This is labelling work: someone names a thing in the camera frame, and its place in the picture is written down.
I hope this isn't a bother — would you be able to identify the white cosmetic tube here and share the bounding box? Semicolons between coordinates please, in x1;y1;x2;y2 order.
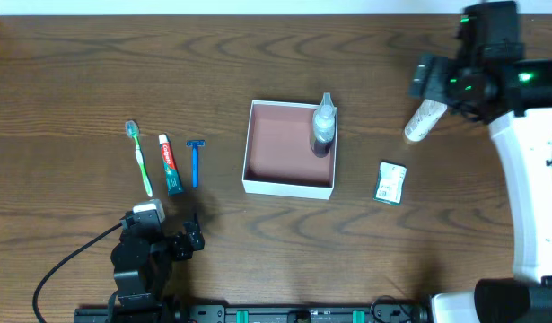
403;99;448;144

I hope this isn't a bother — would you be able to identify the clear spray bottle dark liquid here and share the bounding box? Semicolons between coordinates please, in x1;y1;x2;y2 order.
311;92;337;158

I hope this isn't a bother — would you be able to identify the green white soap packet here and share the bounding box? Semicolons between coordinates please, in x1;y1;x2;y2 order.
373;161;407;205

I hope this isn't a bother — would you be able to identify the green white toothbrush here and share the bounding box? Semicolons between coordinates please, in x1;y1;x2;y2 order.
125;120;153;197

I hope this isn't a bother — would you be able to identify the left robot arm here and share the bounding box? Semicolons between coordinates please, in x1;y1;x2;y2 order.
110;210;205;313

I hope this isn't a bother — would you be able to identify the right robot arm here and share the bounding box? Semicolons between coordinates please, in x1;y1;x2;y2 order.
403;1;552;322

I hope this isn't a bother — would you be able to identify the red green toothpaste tube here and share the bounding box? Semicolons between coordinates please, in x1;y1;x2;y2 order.
158;134;184;196

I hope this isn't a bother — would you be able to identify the blue disposable razor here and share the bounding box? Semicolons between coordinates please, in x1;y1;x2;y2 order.
186;140;206;189

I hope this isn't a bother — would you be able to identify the white box with pink interior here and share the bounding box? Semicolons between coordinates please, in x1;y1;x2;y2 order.
241;100;337;200

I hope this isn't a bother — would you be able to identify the black left cable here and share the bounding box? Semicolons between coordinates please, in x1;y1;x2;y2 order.
31;223;124;323

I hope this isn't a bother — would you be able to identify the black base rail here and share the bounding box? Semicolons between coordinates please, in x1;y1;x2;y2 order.
74;301;433;323

